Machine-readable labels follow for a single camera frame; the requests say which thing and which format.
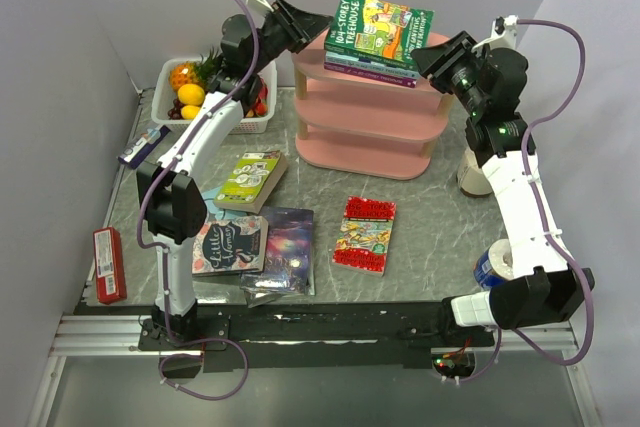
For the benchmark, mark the orange toy fruit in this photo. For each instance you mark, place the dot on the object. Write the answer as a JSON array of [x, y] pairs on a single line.
[[191, 94]]

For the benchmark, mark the floral Little Women book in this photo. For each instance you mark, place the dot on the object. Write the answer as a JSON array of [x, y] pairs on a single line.
[[230, 246]]

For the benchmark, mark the blue wrapped tissue roll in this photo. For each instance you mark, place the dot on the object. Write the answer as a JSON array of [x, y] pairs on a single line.
[[495, 266]]

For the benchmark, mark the white plastic fruit basket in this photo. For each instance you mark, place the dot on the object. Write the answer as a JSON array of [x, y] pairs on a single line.
[[164, 96]]

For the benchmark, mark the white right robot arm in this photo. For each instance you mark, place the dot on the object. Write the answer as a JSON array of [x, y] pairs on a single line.
[[547, 286]]

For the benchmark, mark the red box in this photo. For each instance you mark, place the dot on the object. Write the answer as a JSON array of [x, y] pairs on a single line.
[[108, 260]]

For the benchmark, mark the purple white toothpaste box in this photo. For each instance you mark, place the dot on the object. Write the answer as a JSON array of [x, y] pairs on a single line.
[[138, 150]]

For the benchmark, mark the beige paper roll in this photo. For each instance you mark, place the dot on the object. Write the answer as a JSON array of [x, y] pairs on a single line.
[[470, 179]]

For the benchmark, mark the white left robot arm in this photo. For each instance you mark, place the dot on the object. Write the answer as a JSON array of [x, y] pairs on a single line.
[[171, 205]]

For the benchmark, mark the light blue 143-storey treehouse book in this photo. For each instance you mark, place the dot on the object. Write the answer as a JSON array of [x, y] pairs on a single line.
[[371, 66]]

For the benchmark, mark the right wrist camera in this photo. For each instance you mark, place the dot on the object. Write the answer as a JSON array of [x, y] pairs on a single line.
[[503, 34]]

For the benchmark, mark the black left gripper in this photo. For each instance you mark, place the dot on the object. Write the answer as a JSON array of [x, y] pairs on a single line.
[[299, 25]]

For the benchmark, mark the green 104-storey treehouse book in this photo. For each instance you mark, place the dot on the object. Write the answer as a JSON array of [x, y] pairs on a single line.
[[379, 31]]

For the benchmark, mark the red book under green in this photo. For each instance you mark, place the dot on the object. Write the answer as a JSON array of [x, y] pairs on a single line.
[[364, 237]]

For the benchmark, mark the toy pineapple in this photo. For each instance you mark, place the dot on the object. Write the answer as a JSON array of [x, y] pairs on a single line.
[[196, 72]]

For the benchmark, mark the yellow mango toy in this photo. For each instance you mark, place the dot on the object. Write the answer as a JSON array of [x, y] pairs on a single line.
[[190, 112]]

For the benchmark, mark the lime green comic book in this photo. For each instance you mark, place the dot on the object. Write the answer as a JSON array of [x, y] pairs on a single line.
[[251, 181]]

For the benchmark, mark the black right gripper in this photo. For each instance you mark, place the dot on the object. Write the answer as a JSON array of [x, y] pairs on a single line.
[[428, 59]]

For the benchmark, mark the pink three-tier shelf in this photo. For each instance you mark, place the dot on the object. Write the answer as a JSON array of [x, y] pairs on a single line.
[[363, 126]]

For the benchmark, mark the light blue cat book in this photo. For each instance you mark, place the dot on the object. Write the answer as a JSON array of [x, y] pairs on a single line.
[[212, 194]]

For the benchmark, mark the purple 117-storey treehouse book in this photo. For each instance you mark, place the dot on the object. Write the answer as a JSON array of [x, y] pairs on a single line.
[[380, 77]]

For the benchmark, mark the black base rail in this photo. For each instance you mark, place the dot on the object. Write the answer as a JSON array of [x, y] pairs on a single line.
[[227, 337]]

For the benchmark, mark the dark purple book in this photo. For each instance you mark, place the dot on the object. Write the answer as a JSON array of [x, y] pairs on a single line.
[[288, 257]]

